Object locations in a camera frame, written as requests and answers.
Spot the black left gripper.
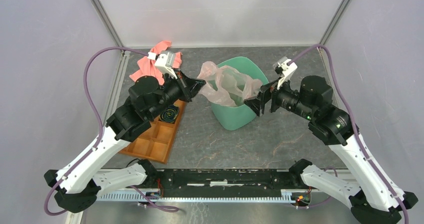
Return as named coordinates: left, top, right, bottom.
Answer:
left=148, top=68, right=207, bottom=120

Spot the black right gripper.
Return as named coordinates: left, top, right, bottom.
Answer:
left=244, top=72, right=316, bottom=120

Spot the green plastic trash bin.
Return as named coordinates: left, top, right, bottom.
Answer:
left=210, top=56, right=269, bottom=131

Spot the pink plastic trash bag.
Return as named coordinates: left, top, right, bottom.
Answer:
left=197, top=61, right=263, bottom=107

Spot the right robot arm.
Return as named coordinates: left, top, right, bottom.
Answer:
left=244, top=75, right=418, bottom=224

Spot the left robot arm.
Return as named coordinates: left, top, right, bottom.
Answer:
left=44, top=71, right=206, bottom=213

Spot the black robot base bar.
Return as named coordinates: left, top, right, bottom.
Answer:
left=139, top=169, right=308, bottom=198

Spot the blue yellow rolled tie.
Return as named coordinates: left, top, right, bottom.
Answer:
left=159, top=105, right=180, bottom=124

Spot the salmon pink cloth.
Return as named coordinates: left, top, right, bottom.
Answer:
left=129, top=40, right=183, bottom=85

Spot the orange wooden divided tray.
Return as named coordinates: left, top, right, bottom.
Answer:
left=119, top=100, right=187, bottom=164

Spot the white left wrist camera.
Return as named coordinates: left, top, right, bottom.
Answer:
left=147, top=50, right=177, bottom=79

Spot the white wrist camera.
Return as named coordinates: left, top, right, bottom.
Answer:
left=272, top=56, right=298, bottom=90
left=147, top=50, right=177, bottom=79

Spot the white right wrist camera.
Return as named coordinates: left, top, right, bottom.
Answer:
left=272, top=56, right=298, bottom=90

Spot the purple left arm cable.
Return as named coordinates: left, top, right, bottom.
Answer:
left=43, top=46, right=150, bottom=217

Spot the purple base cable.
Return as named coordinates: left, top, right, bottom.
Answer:
left=130, top=186, right=180, bottom=213

